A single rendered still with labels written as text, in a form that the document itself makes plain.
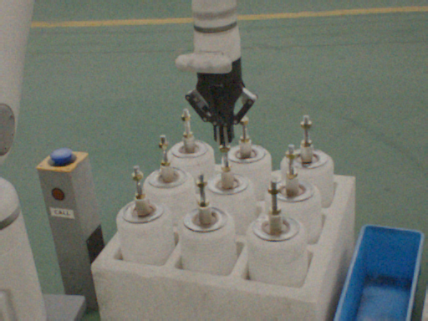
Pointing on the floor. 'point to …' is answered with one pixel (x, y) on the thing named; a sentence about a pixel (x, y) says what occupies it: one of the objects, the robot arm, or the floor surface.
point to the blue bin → (382, 275)
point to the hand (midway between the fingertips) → (223, 134)
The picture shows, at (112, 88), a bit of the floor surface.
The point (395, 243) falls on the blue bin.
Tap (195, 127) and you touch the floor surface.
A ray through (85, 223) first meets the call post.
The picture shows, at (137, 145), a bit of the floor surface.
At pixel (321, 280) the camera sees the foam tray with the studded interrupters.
